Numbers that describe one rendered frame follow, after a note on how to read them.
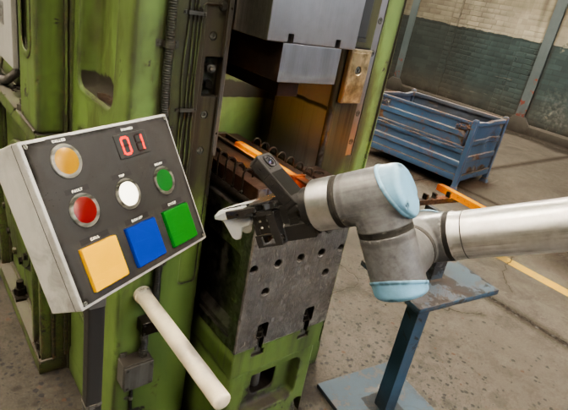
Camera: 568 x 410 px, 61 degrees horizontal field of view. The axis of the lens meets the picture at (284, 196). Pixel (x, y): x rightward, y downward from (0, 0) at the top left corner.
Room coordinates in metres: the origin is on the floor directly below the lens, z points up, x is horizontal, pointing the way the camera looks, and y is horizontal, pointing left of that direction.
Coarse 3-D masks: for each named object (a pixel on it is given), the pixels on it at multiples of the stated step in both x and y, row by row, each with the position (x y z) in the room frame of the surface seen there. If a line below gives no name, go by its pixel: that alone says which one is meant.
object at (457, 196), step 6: (438, 186) 1.71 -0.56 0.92; (444, 186) 1.70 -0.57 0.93; (444, 192) 1.68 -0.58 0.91; (456, 192) 1.66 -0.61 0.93; (456, 198) 1.63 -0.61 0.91; (462, 198) 1.62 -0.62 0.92; (468, 198) 1.62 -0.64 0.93; (462, 204) 1.61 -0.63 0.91; (468, 204) 1.59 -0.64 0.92; (474, 204) 1.57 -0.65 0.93; (480, 204) 1.58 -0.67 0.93
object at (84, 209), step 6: (84, 198) 0.71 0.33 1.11; (78, 204) 0.70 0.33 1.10; (84, 204) 0.70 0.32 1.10; (90, 204) 0.72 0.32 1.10; (78, 210) 0.69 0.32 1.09; (84, 210) 0.70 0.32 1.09; (90, 210) 0.71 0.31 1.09; (96, 210) 0.72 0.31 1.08; (78, 216) 0.68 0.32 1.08; (84, 216) 0.69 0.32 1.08; (90, 216) 0.70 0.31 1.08; (84, 222) 0.69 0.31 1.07
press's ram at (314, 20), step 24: (240, 0) 1.26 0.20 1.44; (264, 0) 1.19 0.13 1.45; (288, 0) 1.19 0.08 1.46; (312, 0) 1.24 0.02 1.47; (336, 0) 1.30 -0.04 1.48; (360, 0) 1.35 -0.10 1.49; (240, 24) 1.25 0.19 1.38; (264, 24) 1.18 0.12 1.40; (288, 24) 1.20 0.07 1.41; (312, 24) 1.25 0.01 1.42; (336, 24) 1.31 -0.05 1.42; (360, 24) 1.37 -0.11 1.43
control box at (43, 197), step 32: (96, 128) 0.80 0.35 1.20; (128, 128) 0.87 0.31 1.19; (160, 128) 0.94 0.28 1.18; (0, 160) 0.68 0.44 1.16; (32, 160) 0.67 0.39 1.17; (96, 160) 0.77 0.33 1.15; (128, 160) 0.83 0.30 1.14; (160, 160) 0.90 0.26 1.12; (32, 192) 0.65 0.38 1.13; (64, 192) 0.69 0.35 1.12; (96, 192) 0.74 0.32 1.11; (160, 192) 0.87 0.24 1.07; (32, 224) 0.65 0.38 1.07; (64, 224) 0.66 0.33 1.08; (96, 224) 0.71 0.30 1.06; (128, 224) 0.77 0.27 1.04; (160, 224) 0.83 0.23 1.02; (32, 256) 0.65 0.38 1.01; (64, 256) 0.63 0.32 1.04; (128, 256) 0.73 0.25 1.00; (160, 256) 0.79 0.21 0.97; (64, 288) 0.63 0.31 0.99
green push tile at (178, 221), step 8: (176, 208) 0.87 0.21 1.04; (184, 208) 0.89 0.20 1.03; (168, 216) 0.85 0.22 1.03; (176, 216) 0.86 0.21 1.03; (184, 216) 0.88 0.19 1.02; (168, 224) 0.84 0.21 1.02; (176, 224) 0.85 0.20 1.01; (184, 224) 0.87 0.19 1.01; (192, 224) 0.89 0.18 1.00; (168, 232) 0.83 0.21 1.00; (176, 232) 0.84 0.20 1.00; (184, 232) 0.86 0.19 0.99; (192, 232) 0.88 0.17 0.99; (176, 240) 0.83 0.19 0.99; (184, 240) 0.85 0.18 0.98
